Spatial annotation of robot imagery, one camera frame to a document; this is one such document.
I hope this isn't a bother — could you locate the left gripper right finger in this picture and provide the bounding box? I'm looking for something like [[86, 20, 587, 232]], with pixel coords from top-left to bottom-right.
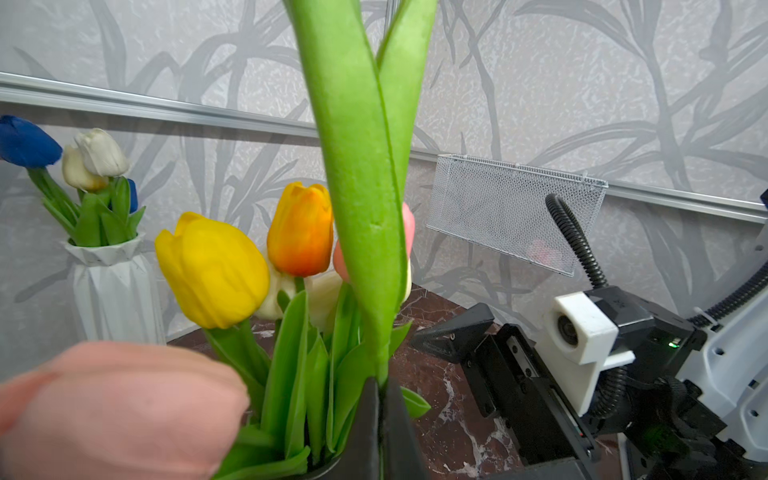
[[382, 377, 429, 480]]

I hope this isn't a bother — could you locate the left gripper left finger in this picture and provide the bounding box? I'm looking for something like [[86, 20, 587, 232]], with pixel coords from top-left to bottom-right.
[[326, 377, 380, 480]]

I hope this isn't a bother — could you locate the pink tulip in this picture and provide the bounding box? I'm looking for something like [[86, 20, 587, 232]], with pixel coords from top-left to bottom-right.
[[1, 342, 250, 479], [285, 1, 437, 384]]

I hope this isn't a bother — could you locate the pink object in basket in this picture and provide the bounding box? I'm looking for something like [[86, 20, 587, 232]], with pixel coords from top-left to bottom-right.
[[527, 239, 564, 270]]

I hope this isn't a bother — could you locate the cream white tulip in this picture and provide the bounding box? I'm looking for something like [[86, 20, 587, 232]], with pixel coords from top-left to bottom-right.
[[62, 145, 109, 192]]

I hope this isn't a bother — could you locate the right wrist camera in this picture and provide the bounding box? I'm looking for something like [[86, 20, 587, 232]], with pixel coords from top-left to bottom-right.
[[535, 292, 635, 416]]

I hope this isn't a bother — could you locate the white ribbed vase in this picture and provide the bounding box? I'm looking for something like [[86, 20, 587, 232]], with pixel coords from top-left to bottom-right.
[[64, 233, 166, 345]]

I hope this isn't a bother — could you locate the right black cable hose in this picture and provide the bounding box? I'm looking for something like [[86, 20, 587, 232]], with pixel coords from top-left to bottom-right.
[[544, 193, 768, 421]]

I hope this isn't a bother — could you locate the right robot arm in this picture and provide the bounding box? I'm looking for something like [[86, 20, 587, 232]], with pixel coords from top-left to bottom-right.
[[411, 194, 767, 479]]

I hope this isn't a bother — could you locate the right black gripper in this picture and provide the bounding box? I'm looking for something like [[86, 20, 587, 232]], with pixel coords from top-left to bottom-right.
[[409, 303, 600, 479]]

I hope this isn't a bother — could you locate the black cone vase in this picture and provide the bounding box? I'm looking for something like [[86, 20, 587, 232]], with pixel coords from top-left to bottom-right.
[[296, 457, 341, 480]]

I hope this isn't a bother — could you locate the pure yellow tulip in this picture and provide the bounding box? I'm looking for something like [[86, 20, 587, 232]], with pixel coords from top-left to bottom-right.
[[154, 212, 270, 420]]

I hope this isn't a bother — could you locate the white wire mesh basket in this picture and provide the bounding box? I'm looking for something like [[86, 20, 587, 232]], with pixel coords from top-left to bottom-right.
[[427, 154, 609, 277]]

